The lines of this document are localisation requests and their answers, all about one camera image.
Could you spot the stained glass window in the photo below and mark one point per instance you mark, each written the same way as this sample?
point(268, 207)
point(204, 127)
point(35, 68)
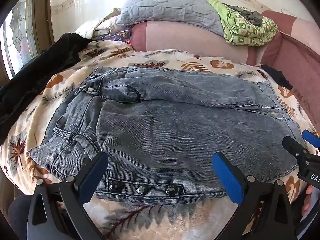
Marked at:
point(17, 37)

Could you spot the grey-blue denim pants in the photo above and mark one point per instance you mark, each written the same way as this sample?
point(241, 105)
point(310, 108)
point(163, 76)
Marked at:
point(162, 130)

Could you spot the small printed box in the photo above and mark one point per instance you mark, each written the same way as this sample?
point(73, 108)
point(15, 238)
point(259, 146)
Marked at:
point(125, 35)

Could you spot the person's right hand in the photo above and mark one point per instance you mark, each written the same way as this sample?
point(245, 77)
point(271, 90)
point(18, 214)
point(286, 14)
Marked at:
point(307, 202)

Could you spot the white pillow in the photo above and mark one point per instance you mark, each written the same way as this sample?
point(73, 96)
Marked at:
point(100, 28)

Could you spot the grey quilted pillow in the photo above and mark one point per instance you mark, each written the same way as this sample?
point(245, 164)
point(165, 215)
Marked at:
point(170, 7)

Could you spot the lilac cloth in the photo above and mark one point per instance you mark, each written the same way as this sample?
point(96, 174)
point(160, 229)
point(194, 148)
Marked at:
point(111, 38)

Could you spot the grey crumpled cloth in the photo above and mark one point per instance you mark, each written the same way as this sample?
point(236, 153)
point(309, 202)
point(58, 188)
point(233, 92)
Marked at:
point(247, 13)

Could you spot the black garment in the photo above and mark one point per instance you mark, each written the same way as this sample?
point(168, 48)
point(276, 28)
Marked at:
point(37, 75)

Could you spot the pink bolster cushion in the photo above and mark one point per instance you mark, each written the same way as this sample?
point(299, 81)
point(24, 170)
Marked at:
point(187, 40)

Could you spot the small black cloth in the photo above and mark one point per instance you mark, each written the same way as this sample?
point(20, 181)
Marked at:
point(277, 76)

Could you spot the green patterned blanket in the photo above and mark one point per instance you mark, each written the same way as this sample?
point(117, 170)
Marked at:
point(240, 31)

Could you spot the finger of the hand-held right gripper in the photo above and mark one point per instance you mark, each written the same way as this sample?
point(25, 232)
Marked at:
point(295, 148)
point(311, 138)

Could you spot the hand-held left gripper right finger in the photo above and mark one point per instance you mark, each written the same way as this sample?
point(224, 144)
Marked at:
point(227, 177)

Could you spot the cream leaf print blanket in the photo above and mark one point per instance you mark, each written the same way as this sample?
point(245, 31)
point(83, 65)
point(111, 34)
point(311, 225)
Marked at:
point(175, 60)

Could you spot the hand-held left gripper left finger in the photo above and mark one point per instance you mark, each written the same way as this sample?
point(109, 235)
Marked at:
point(96, 172)

